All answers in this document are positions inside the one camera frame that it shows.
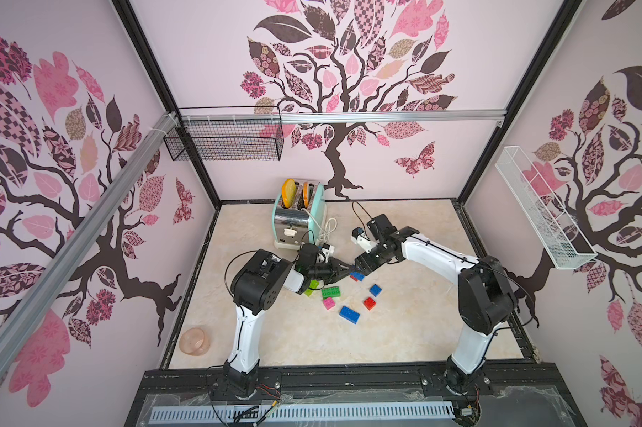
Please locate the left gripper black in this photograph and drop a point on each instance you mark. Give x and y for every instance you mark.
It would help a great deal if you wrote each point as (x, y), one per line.
(334, 271)

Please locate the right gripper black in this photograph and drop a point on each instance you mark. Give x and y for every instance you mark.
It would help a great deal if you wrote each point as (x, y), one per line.
(371, 258)

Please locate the red lego brick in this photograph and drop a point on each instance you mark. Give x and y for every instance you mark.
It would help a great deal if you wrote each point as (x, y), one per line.
(369, 303)

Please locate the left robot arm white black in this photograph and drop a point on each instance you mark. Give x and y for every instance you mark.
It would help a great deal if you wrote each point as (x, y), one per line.
(255, 289)

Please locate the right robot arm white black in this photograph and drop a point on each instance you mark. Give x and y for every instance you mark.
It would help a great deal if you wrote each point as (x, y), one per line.
(486, 300)

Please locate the lime green lego brick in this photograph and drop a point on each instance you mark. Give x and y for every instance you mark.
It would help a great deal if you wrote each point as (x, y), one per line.
(312, 287)

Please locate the pink lego brick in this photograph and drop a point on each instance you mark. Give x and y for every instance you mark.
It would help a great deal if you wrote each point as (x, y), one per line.
(329, 303)

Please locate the small blue lego brick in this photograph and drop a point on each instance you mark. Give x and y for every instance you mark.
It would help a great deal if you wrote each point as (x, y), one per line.
(375, 290)

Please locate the mint green toaster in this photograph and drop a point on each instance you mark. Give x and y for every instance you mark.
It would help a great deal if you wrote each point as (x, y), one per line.
(292, 226)

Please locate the brown toast slice right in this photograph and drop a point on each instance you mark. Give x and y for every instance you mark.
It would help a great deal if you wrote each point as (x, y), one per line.
(307, 194)

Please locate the yellow toast slice left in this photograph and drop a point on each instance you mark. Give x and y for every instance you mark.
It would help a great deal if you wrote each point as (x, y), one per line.
(288, 193)

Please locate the pink translucent bowl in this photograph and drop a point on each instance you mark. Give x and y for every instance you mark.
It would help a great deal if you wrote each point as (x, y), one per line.
(194, 342)

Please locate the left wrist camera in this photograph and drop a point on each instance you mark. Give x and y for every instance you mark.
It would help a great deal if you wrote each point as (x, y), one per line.
(327, 250)

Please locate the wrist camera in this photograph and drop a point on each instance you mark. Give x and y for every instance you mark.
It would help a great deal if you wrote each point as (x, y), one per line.
(360, 238)
(327, 250)

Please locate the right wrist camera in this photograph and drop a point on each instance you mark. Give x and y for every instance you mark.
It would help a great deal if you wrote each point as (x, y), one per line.
(360, 238)

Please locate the white cable duct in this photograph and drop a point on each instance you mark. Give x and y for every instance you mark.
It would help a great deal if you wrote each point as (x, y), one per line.
(300, 413)

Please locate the black wire basket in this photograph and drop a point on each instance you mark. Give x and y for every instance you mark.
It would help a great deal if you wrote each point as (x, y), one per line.
(228, 133)

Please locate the white wire basket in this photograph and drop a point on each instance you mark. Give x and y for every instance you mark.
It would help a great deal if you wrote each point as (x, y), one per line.
(534, 186)

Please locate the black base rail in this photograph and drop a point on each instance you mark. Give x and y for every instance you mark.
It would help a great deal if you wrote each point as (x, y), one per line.
(507, 393)

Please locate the aluminium rail left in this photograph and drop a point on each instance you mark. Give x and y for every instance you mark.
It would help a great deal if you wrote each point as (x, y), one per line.
(34, 305)

